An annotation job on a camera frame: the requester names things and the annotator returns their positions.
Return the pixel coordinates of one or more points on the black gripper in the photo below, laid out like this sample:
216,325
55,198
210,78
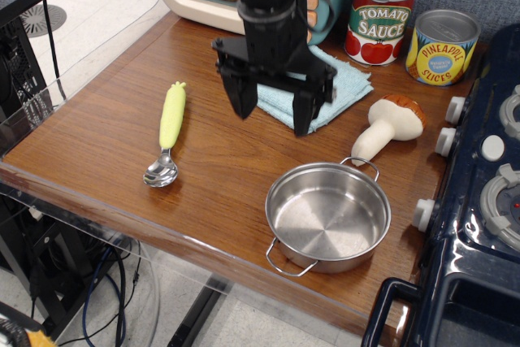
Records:
275,55

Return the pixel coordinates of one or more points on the stainless steel pot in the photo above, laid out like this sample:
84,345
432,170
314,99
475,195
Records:
326,217

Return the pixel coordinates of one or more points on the spoon with yellow handle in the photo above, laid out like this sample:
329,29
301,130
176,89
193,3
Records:
164,171

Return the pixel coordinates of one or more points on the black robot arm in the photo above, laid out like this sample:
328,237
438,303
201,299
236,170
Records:
271,11

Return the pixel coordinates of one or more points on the light blue folded cloth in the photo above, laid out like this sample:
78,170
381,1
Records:
350,84

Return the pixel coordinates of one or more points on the plush toy mushroom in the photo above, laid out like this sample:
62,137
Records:
393,117

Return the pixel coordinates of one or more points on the tomato sauce can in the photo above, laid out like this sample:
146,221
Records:
376,30

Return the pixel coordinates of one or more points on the pineapple slices can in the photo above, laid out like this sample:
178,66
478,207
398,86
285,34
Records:
442,46

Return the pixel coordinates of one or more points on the round floor drain grate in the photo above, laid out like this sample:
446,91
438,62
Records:
38,20

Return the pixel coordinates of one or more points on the dark blue toy stove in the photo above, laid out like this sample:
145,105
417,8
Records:
468,290

